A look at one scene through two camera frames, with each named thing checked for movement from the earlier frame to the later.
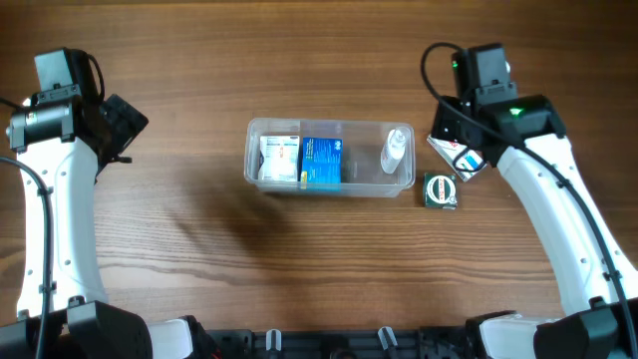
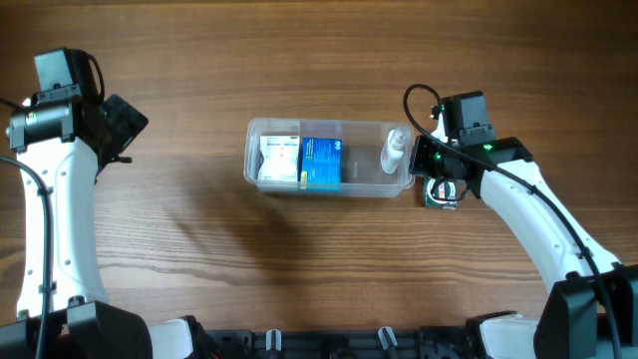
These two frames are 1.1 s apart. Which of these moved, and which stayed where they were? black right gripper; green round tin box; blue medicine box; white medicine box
Moved: black right gripper
Stayed: green round tin box; blue medicine box; white medicine box
